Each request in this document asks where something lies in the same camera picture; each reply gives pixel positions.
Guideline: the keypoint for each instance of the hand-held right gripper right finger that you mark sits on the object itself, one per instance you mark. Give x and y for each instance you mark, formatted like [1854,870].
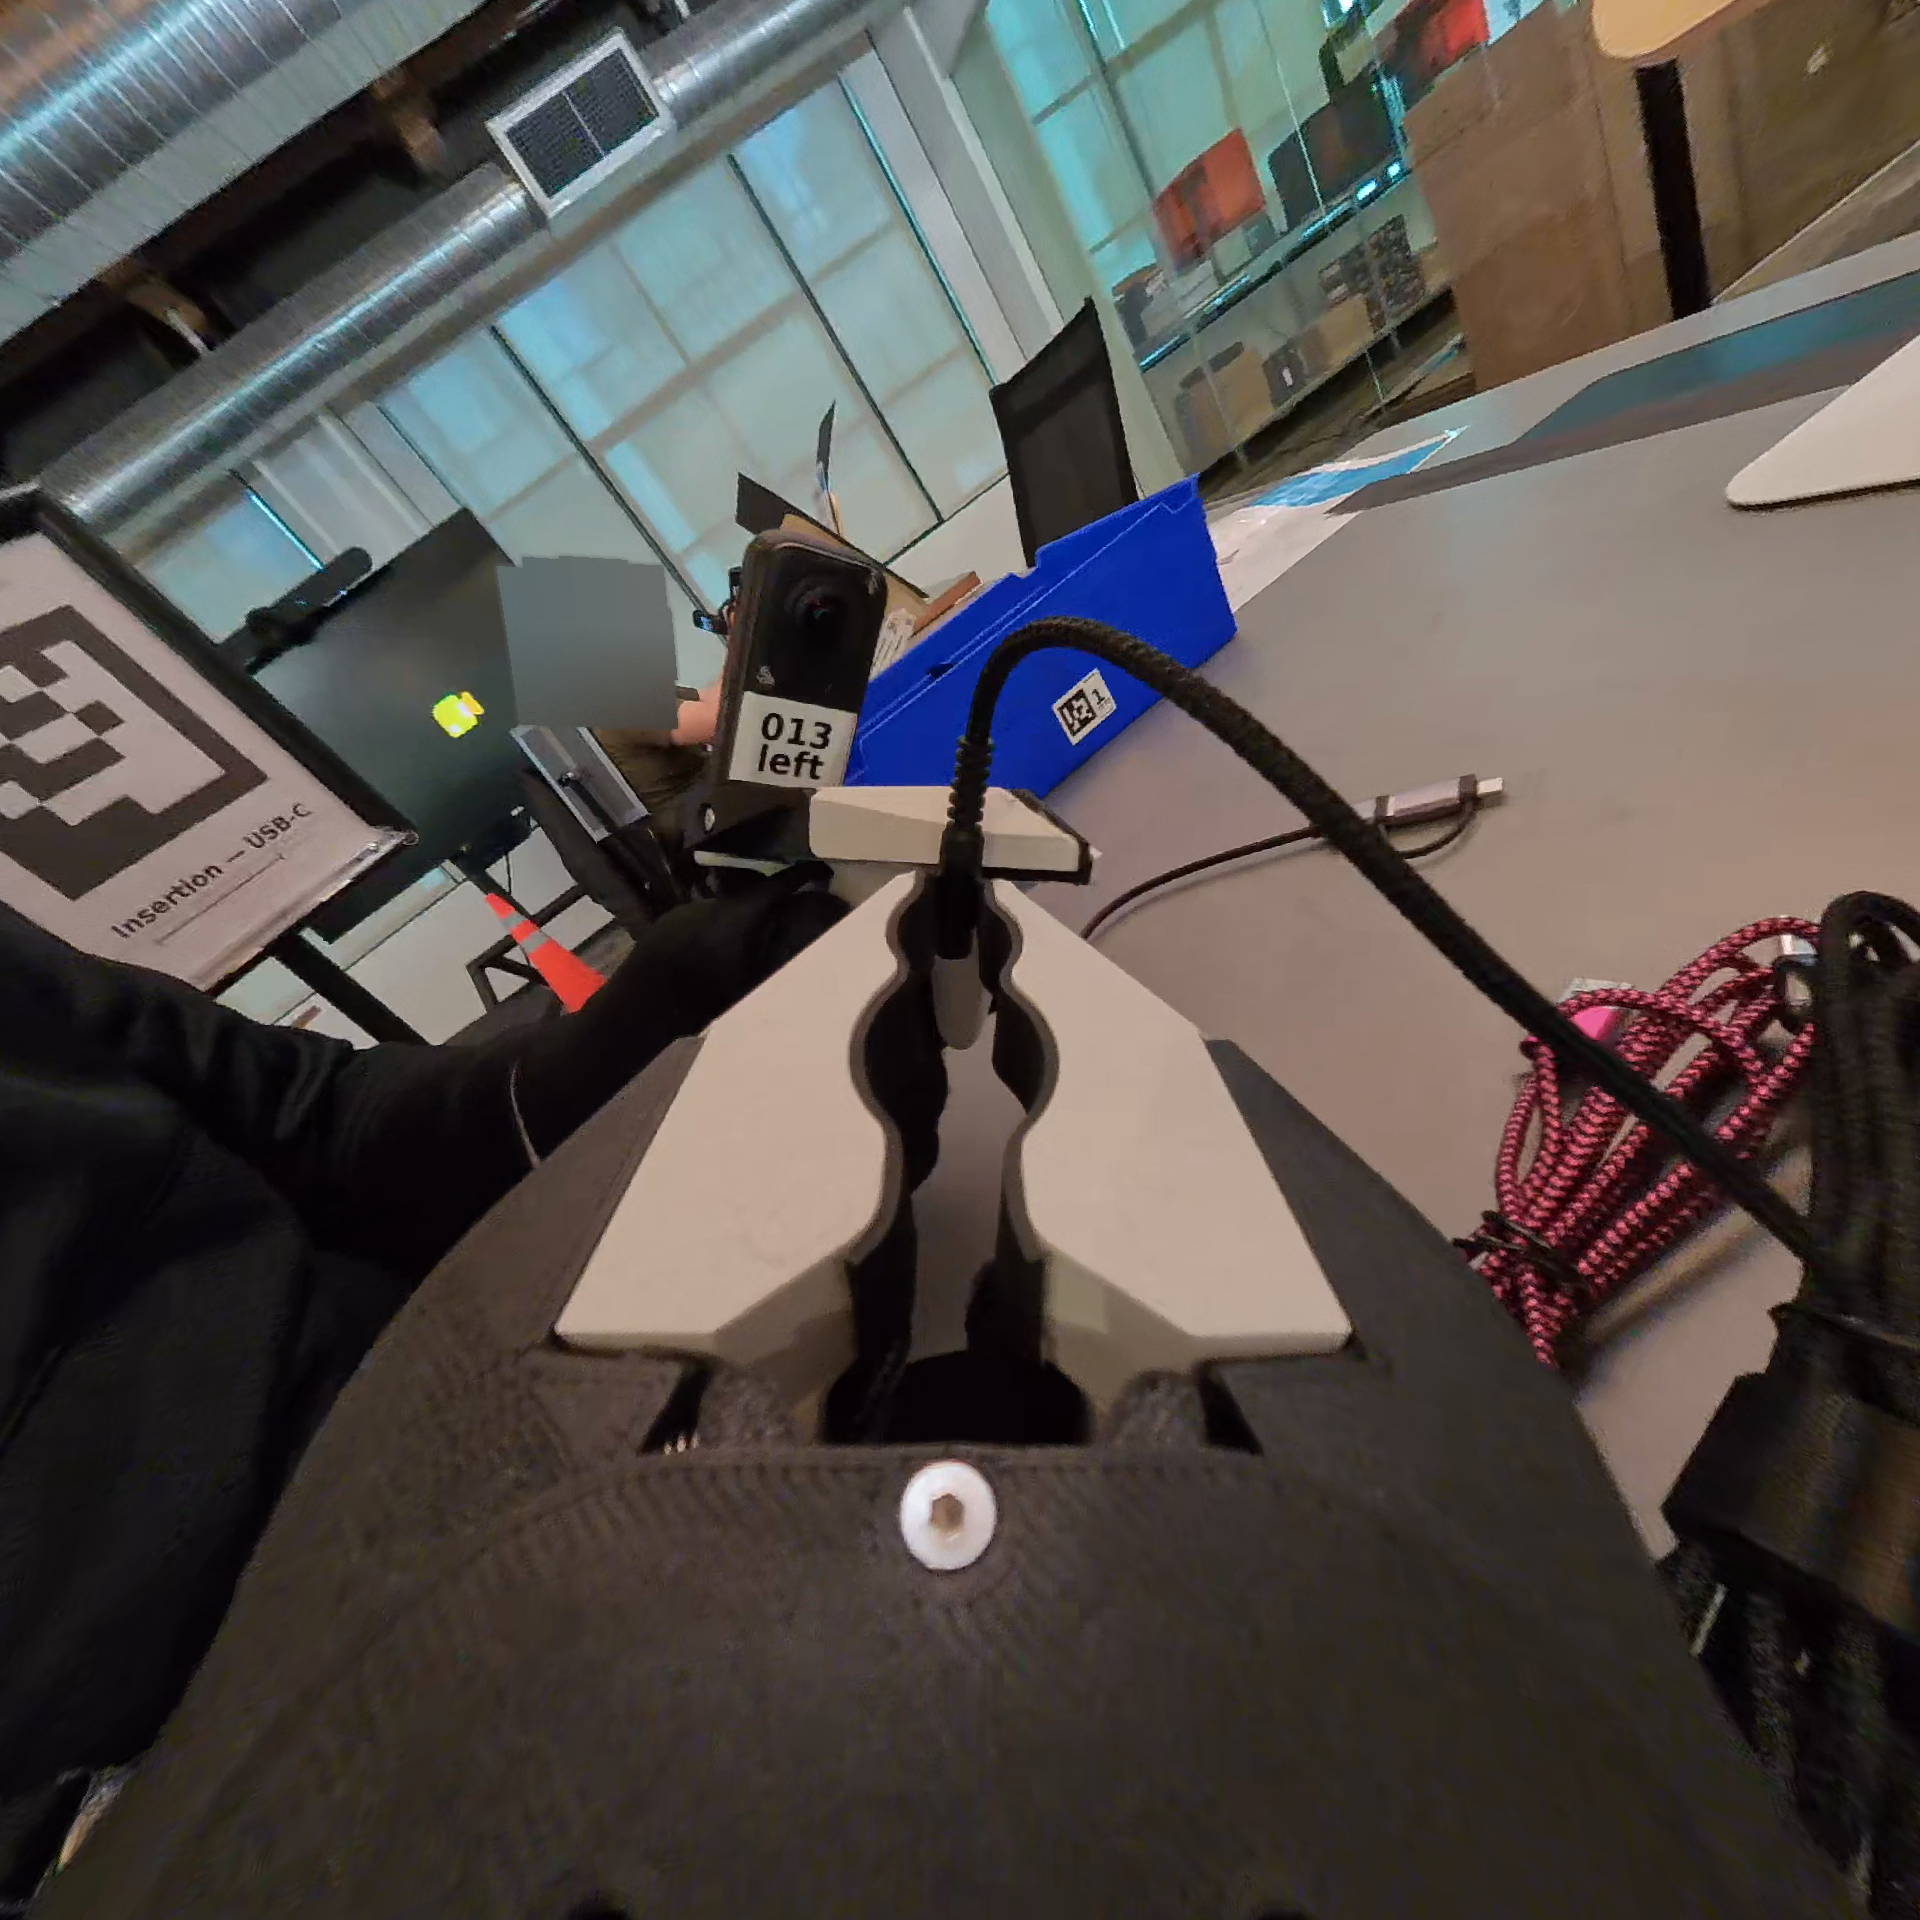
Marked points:
[1185,1200]

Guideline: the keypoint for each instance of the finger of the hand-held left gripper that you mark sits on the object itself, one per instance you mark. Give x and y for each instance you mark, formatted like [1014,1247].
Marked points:
[879,825]
[1028,836]

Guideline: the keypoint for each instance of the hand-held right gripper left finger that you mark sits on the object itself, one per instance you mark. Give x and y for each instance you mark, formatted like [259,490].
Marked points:
[734,1184]

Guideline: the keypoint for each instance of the blue plastic bin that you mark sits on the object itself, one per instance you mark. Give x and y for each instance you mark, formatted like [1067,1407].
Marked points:
[1050,631]

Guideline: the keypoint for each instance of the person's left forearm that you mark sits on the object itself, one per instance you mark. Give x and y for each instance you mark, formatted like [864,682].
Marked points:
[224,1111]

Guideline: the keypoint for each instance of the person's left hand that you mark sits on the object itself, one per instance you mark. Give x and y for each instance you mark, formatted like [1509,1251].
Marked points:
[645,1005]

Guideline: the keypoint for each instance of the cardboard flap with black tip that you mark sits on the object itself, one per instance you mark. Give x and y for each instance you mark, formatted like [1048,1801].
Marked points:
[795,511]

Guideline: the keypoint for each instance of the orange traffic cone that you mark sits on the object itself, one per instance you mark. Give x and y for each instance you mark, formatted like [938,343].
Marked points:
[554,960]

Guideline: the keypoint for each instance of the black mesh office chair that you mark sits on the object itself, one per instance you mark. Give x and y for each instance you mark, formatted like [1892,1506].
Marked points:
[1065,435]

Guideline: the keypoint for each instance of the black television screen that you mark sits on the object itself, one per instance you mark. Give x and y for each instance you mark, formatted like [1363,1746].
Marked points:
[391,675]

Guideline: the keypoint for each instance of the printed paper sheet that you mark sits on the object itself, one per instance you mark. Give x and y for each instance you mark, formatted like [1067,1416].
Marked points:
[1320,488]

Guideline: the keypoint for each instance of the black webcam bar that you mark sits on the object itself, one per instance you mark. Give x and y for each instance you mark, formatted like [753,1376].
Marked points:
[308,592]

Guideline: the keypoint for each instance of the white air vent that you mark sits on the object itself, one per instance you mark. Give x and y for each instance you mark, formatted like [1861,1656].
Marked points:
[578,121]

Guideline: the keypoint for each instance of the printed tag sign board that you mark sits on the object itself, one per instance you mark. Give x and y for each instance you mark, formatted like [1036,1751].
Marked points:
[134,750]

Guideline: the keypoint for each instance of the white tablet stand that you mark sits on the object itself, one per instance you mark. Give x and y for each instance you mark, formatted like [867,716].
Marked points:
[1845,443]

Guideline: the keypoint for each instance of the silver air duct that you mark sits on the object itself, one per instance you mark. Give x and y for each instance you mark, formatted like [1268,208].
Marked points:
[300,344]
[181,104]

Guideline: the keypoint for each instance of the red printer enclosure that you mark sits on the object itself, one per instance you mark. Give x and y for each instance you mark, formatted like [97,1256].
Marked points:
[1433,31]
[1208,194]

